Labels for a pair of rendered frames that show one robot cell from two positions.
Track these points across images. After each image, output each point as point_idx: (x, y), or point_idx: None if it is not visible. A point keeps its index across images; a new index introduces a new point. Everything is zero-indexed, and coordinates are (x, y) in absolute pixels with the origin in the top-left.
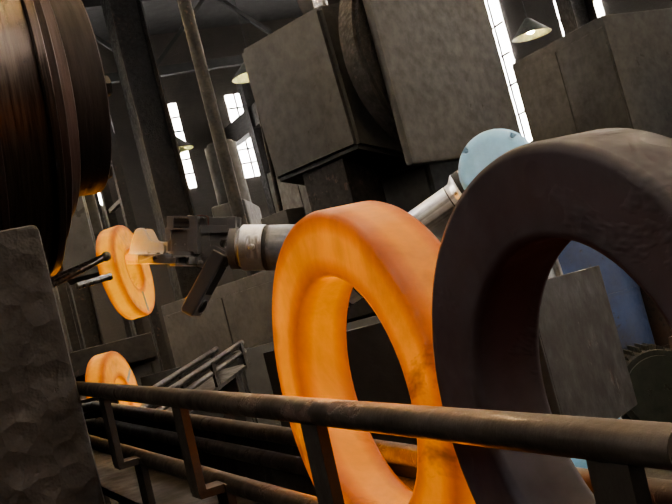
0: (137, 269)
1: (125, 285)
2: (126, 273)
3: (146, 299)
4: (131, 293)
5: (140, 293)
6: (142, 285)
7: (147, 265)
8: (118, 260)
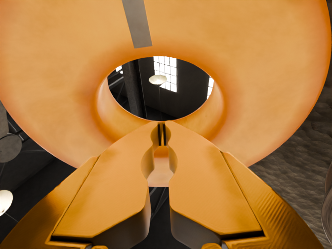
0: (103, 114)
1: (313, 64)
2: (252, 104)
3: (113, 6)
4: (285, 32)
5: (173, 36)
6: (112, 70)
7: (44, 132)
8: (276, 133)
